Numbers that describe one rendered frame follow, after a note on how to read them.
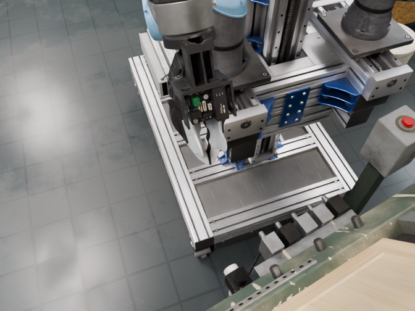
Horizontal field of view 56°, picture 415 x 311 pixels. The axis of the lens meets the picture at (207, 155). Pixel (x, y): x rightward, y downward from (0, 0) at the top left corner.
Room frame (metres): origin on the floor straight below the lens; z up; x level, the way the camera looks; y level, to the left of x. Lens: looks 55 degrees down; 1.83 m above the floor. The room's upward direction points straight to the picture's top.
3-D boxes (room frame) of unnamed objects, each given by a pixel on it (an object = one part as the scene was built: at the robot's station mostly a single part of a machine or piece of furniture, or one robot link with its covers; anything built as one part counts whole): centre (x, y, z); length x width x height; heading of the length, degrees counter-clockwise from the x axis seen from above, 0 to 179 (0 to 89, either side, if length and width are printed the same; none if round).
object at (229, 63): (0.90, -0.04, 1.09); 0.15 x 0.15 x 0.10
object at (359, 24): (1.07, -0.51, 1.09); 0.15 x 0.15 x 0.10
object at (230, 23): (0.90, -0.04, 1.20); 0.13 x 0.12 x 0.14; 96
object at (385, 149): (0.75, -0.60, 0.84); 0.12 x 0.12 x 0.18; 30
